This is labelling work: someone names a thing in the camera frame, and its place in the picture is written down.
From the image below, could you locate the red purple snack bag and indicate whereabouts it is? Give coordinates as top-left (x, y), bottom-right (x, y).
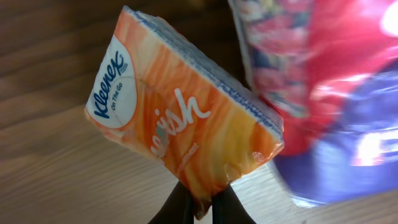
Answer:
top-left (229, 0), bottom-right (397, 207)

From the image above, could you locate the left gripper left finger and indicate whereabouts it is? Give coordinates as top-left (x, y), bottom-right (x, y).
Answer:
top-left (149, 182), bottom-right (194, 224)

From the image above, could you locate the orange Kleenex tissue pack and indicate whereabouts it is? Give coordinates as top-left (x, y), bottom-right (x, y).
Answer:
top-left (85, 6), bottom-right (284, 219)

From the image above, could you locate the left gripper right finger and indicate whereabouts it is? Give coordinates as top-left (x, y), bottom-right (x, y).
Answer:
top-left (212, 185), bottom-right (256, 224)

